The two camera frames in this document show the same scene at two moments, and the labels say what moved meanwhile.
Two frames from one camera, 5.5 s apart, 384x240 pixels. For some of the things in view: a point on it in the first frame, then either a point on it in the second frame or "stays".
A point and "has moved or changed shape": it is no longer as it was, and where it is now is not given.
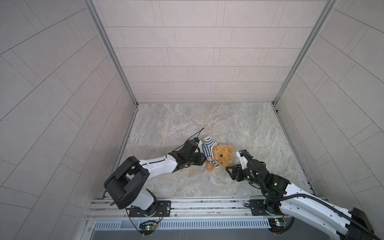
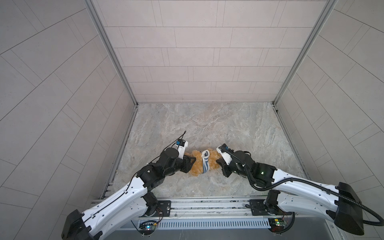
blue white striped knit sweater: [207, 148] has moved or changed shape
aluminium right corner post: [328, 9] stays
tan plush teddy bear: [222, 156] has moved or changed shape
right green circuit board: [276, 225] stays
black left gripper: [195, 150] to [186, 163]
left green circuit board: [147, 227] stays
